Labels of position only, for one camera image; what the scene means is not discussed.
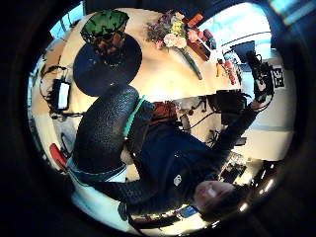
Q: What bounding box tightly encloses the black tablet with white screen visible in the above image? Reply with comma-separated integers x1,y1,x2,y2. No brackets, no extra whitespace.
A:
51,78,72,113

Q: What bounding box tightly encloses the orange box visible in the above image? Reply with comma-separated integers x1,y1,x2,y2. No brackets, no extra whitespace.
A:
187,13,204,28

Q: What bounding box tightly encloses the the person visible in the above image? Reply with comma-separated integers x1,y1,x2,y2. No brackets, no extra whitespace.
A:
92,108,261,222

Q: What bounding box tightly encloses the red handled tool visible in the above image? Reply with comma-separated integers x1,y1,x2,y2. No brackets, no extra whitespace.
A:
49,142,68,172

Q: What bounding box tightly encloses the dark red box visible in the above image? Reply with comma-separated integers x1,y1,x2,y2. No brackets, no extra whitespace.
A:
188,35,212,62

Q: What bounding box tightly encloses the flower bouquet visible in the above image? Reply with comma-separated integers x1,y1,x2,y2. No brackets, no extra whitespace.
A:
145,11,203,81

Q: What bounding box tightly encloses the black monitor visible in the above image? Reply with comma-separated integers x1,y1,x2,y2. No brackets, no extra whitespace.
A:
231,40,257,64

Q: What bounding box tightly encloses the red bag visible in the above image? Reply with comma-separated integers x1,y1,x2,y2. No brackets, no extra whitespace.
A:
150,101,182,125

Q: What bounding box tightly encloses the black round mat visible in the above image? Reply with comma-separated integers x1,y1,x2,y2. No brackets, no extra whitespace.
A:
72,33,143,98

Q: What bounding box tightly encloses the black cable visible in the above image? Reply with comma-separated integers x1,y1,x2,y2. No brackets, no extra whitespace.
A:
39,64,84,119

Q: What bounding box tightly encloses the red and yellow tool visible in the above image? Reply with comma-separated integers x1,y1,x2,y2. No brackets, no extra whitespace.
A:
215,58,238,86

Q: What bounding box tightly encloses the white marker cube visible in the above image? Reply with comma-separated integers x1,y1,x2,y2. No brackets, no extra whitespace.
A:
270,65,286,89

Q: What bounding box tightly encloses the black device box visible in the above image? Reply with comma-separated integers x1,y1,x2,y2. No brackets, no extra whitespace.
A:
210,90,252,126

